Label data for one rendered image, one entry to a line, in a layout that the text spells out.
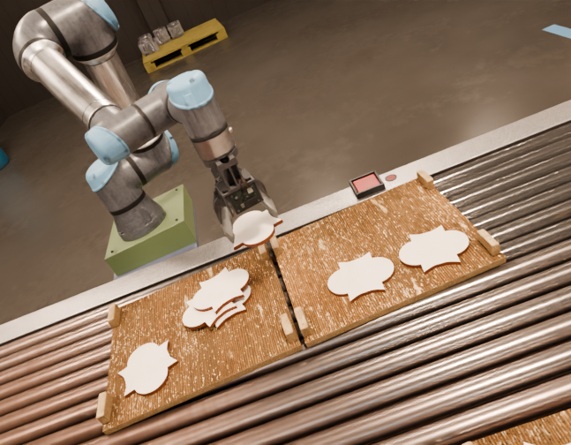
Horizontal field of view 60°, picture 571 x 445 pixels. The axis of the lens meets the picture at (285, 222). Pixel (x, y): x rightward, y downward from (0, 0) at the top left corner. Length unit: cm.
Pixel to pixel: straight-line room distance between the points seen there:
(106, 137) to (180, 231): 57
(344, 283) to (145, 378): 44
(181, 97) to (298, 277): 46
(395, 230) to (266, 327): 35
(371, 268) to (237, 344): 31
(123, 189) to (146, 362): 55
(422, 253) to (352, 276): 15
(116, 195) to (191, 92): 63
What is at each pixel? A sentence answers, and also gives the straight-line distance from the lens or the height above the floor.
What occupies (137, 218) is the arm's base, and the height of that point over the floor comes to 100.
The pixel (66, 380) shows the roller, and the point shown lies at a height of 92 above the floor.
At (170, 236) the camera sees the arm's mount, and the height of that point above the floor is 92.
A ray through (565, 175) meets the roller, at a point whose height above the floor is 92.
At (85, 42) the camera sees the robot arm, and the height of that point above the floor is 147.
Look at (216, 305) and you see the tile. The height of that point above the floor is 96.
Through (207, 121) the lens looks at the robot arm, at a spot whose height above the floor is 133.
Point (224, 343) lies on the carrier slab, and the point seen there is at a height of 94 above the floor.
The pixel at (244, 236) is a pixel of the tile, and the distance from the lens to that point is 106.
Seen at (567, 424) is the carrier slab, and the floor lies 94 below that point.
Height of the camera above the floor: 164
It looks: 34 degrees down
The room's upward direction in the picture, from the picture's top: 24 degrees counter-clockwise
